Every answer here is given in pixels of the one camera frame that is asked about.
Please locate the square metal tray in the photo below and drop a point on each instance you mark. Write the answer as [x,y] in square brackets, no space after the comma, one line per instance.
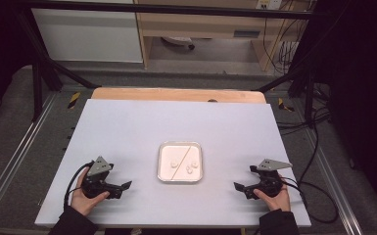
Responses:
[166,174]

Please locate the aluminium floor rail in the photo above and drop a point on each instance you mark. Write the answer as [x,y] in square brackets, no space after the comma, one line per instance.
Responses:
[334,182]
[16,150]

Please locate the black curtain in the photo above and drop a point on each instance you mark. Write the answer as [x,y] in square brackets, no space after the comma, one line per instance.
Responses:
[0,49]
[362,81]

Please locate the wall power outlet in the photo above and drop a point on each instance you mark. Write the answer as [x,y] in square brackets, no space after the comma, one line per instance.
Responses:
[269,4]

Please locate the person's right hand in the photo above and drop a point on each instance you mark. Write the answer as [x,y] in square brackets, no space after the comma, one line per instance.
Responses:
[279,200]

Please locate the person's left hand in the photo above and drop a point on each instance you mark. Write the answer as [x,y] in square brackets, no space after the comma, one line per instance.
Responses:
[83,202]

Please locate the white cabinet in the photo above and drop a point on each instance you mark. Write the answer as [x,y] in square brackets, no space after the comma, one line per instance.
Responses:
[88,36]

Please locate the thin wooden skewer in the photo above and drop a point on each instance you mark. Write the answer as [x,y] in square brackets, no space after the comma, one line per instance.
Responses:
[181,163]

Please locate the light wooden desk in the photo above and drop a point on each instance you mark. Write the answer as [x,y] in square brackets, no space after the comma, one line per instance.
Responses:
[209,24]

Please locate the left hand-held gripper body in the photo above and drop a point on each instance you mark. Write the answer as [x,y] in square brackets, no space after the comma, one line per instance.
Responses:
[93,187]

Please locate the office chair base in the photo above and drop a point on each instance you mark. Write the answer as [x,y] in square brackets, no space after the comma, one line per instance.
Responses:
[178,40]

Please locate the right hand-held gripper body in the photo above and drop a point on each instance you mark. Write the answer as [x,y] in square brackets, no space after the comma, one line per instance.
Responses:
[269,184]

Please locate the small white marshmallow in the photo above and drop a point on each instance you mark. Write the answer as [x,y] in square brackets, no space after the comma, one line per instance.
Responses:
[195,164]
[188,168]
[174,163]

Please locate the black metal frame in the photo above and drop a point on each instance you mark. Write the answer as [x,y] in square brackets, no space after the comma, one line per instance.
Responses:
[163,9]

